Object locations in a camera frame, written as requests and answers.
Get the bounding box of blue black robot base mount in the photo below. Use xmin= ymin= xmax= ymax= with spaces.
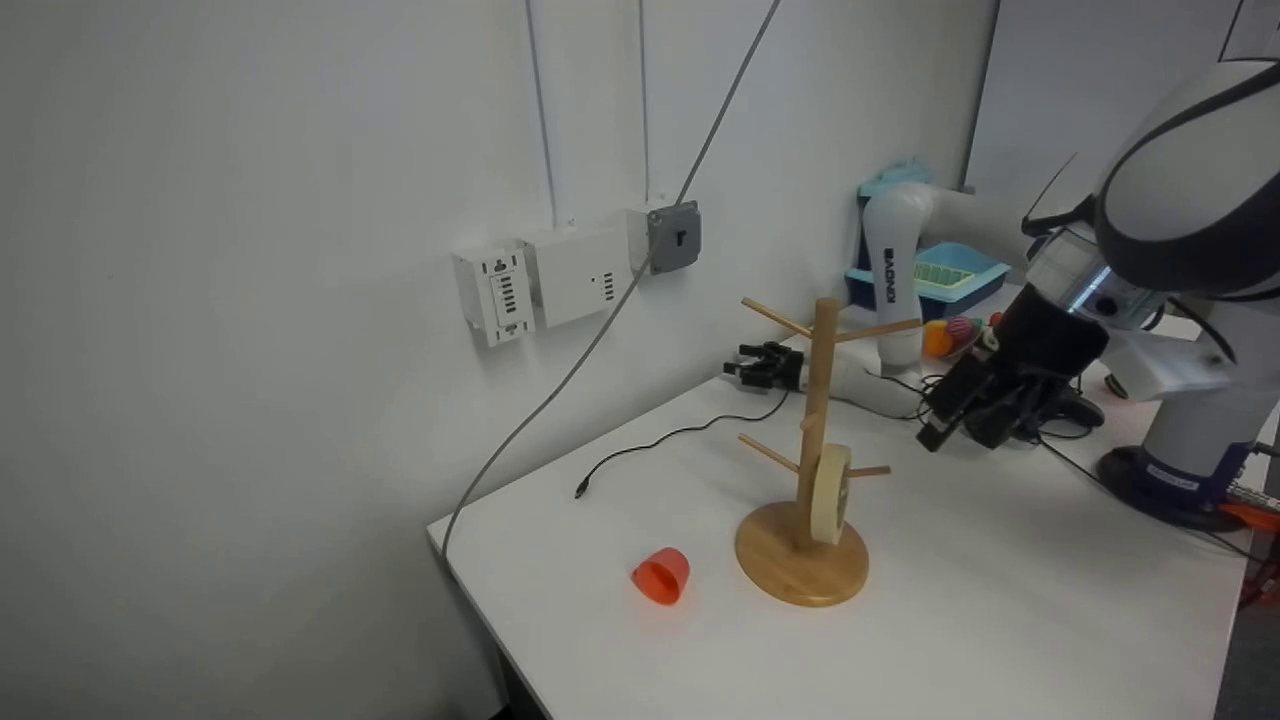
xmin=1091 ymin=438 xmax=1280 ymax=537

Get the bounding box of wooden peg stand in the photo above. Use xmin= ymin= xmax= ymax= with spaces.
xmin=734 ymin=297 xmax=930 ymax=612

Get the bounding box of white wall junction box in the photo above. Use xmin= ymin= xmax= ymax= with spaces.
xmin=515 ymin=216 xmax=639 ymax=330

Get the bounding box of white labelled wall socket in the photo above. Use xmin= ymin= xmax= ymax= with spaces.
xmin=450 ymin=239 xmax=539 ymax=354

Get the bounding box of thin black cable with plug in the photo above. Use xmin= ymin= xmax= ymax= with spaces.
xmin=574 ymin=383 xmax=798 ymax=504

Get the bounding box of orange toy ball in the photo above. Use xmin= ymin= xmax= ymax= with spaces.
xmin=919 ymin=315 xmax=969 ymax=365

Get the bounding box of grey wall box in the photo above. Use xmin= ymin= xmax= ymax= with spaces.
xmin=639 ymin=195 xmax=707 ymax=279

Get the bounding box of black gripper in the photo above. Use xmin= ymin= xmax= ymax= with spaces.
xmin=914 ymin=284 xmax=1114 ymax=455

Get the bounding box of light blue package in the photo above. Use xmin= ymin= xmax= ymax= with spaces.
xmin=858 ymin=156 xmax=940 ymax=206

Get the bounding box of small orange plastic cup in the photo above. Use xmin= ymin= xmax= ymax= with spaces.
xmin=627 ymin=545 xmax=695 ymax=606

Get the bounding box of grey hanging cable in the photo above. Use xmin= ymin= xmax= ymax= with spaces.
xmin=435 ymin=0 xmax=790 ymax=561

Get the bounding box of black clamp device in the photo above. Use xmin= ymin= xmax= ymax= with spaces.
xmin=721 ymin=341 xmax=810 ymax=395

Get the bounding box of white wall conduit pipe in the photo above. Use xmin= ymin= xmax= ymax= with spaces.
xmin=521 ymin=0 xmax=563 ymax=239
xmin=632 ymin=0 xmax=659 ymax=210

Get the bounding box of blue box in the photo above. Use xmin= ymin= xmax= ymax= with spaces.
xmin=845 ymin=239 xmax=1018 ymax=324

